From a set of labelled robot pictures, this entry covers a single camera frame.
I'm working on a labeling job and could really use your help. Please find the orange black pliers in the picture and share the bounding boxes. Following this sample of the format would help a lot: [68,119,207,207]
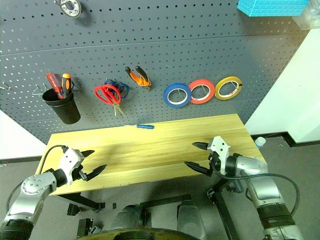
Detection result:
[124,65,152,92]

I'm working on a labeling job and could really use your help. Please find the blue handled screwdriver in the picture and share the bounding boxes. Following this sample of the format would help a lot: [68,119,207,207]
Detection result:
[124,123,155,130]

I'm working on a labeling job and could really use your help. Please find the clear plastic bottle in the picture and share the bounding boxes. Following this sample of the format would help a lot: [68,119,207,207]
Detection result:
[254,136,267,149]

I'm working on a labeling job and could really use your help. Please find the yellow tape roll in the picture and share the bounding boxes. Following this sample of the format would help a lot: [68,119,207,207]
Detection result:
[214,76,244,101]

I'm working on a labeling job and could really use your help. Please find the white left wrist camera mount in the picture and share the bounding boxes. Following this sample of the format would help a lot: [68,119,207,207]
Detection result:
[60,147,85,186]

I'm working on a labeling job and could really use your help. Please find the clear plastic container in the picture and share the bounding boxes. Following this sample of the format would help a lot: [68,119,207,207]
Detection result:
[291,0,320,31]

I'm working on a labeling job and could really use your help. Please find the red handled scissors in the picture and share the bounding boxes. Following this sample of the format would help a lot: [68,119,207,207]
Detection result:
[93,84,127,118]

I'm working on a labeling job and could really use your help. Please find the blue handled scissors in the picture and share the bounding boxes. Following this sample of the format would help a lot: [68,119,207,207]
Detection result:
[104,78,130,101]

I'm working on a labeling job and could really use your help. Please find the black plastic cup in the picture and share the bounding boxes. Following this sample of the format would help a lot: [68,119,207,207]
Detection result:
[41,87,82,125]

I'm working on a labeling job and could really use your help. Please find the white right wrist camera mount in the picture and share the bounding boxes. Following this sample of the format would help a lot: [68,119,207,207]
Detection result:
[206,136,231,174]

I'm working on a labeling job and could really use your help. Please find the silver round metal flange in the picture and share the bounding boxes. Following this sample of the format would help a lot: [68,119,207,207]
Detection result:
[53,0,83,19]

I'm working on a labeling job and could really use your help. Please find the black metal table frame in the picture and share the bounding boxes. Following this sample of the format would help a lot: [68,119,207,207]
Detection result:
[56,174,244,240]

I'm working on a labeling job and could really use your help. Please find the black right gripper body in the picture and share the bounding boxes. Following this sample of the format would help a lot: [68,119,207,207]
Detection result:
[206,151,225,177]

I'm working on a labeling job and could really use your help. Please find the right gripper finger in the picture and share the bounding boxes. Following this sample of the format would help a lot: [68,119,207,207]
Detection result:
[183,161,211,177]
[191,141,210,152]

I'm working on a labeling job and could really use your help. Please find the blue foam block stack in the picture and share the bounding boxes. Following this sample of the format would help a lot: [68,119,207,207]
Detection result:
[236,0,310,18]

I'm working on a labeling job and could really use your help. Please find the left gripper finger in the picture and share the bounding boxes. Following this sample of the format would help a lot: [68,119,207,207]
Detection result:
[85,164,108,182]
[80,149,96,159]

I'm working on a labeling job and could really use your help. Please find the black metal bracket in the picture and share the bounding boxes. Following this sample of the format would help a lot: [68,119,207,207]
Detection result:
[76,217,97,239]

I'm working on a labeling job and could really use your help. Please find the orange black handled screwdriver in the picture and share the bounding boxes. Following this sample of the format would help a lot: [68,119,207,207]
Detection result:
[61,73,72,99]

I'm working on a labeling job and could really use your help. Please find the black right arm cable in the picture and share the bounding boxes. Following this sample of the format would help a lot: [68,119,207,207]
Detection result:
[217,172,301,216]

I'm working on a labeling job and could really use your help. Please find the dark grey perforated pegboard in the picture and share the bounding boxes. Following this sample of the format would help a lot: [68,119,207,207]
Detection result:
[0,0,310,145]

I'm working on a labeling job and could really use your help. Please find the blue tape roll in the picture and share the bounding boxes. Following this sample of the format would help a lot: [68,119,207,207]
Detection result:
[162,82,193,109]

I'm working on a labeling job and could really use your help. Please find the black baseboard strip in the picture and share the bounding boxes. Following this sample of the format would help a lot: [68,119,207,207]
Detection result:
[250,131,320,148]
[0,155,42,166]

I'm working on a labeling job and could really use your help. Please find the red tape roll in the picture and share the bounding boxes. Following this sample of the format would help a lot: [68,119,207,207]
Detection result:
[187,78,216,105]

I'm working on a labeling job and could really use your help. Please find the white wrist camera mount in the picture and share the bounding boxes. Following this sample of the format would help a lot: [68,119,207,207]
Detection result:
[206,136,231,174]
[60,147,85,186]

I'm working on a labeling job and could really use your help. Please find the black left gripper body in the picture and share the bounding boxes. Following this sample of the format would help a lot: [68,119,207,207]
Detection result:
[71,161,89,184]

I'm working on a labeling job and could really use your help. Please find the red utility knife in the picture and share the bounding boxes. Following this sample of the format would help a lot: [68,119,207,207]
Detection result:
[45,72,65,100]

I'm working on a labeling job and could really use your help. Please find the black metal floor bar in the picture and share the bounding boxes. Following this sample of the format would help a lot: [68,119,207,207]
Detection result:
[139,194,192,209]

